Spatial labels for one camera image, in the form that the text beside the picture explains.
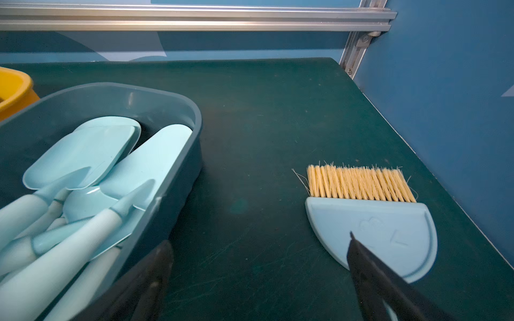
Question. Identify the blue shovel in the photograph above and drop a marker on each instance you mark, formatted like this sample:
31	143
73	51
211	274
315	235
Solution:
77	209
54	212
100	224
109	121
84	288

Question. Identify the blue shovel sideways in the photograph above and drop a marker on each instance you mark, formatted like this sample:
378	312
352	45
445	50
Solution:
75	162

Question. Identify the blue dustpan brush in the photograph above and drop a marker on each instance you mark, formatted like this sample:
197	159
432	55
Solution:
377	206

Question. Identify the aluminium back frame rail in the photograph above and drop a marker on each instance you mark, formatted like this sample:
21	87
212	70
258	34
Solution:
58	17

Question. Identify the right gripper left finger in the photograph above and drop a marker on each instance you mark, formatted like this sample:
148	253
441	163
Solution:
139	294

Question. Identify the yellow storage box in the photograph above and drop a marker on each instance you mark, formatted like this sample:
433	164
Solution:
16	92

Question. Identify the blue-grey storage box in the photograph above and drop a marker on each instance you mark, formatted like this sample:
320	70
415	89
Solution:
28	135

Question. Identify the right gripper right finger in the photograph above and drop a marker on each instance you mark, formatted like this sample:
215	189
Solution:
378	287

